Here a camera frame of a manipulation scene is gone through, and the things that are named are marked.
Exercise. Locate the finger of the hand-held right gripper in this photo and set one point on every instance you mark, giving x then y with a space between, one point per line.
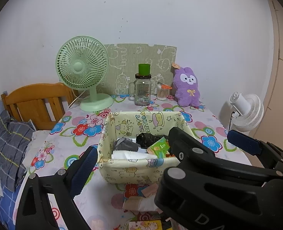
191 148
244 142

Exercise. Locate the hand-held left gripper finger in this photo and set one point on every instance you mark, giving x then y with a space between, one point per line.
83 170

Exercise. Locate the green orange tissue packet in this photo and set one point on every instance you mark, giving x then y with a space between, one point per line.
158 148

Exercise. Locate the yellow printed fabric storage box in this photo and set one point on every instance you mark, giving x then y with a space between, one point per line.
129 172

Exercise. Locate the black plastic bag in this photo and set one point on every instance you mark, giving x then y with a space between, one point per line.
146 139

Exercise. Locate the grey sock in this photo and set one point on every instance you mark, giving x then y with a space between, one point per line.
124 143

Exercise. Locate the pink beige cloth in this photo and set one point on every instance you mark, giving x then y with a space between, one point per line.
149 190

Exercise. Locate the pink printed box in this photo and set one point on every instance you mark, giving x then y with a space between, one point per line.
143 225

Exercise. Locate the white standing fan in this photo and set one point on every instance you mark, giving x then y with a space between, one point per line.
248 110

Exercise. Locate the purple plush bunny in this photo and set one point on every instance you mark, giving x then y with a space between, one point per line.
188 91

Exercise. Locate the cotton swab jar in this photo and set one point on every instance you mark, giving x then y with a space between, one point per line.
161 94

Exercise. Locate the glass jar mug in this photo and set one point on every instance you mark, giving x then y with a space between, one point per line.
142 93

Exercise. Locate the grey plaid pillow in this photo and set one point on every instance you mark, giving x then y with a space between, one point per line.
9 143

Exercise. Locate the blue grid bed sheet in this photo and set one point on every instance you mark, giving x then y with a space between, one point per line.
4 208

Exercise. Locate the green plastic cup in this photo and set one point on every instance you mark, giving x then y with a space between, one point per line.
143 69

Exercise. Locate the green desk fan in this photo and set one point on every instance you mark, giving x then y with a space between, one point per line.
77 67

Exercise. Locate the green printed board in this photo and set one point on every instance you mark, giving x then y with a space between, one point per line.
131 57

